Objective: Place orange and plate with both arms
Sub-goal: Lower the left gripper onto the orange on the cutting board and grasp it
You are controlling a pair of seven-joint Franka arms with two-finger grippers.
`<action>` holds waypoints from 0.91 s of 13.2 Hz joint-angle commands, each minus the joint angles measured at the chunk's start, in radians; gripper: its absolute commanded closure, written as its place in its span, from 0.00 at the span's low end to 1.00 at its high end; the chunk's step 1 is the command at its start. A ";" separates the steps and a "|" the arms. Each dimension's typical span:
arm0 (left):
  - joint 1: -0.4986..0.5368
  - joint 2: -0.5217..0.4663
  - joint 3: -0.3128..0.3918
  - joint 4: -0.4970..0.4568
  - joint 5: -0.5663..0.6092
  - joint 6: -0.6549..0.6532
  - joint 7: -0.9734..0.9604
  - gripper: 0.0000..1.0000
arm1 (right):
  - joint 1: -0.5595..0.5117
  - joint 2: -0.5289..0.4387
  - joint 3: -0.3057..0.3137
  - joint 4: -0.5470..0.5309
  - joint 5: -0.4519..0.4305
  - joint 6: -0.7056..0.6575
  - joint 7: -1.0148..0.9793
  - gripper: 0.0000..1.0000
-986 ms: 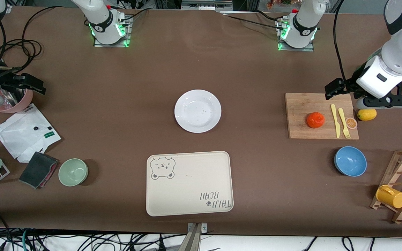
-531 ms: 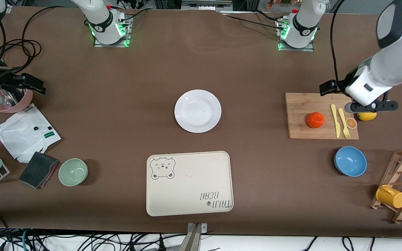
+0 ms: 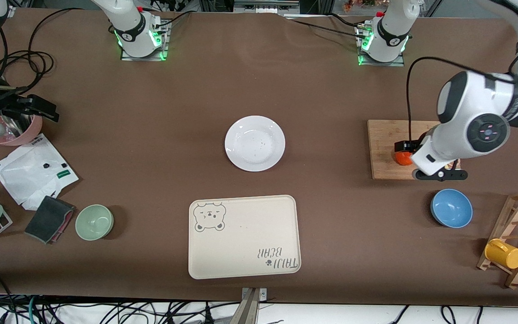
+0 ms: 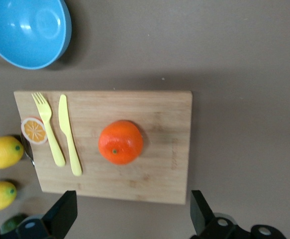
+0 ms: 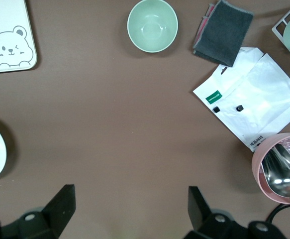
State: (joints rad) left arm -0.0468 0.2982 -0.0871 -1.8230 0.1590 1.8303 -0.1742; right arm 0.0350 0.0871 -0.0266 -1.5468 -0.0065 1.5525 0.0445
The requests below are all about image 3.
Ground white round plate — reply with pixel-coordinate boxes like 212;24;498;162
224;116;286;172

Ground cream bear print tray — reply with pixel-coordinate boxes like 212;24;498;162
188;195;301;280

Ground wooden cutting board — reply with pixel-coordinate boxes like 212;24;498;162
367;119;463;181

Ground pink bowl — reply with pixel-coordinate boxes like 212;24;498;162
0;112;43;146

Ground metal scoop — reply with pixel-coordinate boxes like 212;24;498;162
0;115;33;138

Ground white plastic bag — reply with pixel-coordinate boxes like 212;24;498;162
0;133;80;211

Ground blue bowl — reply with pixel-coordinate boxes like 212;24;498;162
430;189;473;229

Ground dark grey folded cloth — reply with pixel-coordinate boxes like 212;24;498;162
24;195;76;245

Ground pale green bowl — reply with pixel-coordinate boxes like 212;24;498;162
75;204;114;241

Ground wooden mug rack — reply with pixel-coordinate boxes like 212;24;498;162
477;190;518;289

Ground yellow mug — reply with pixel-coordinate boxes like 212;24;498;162
484;238;518;270

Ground coiled black cable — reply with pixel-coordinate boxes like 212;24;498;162
0;7;100;96

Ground black base power cable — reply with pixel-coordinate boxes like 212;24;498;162
153;10;192;29
286;17;368;38

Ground green floor cable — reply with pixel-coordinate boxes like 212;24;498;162
27;296;40;324

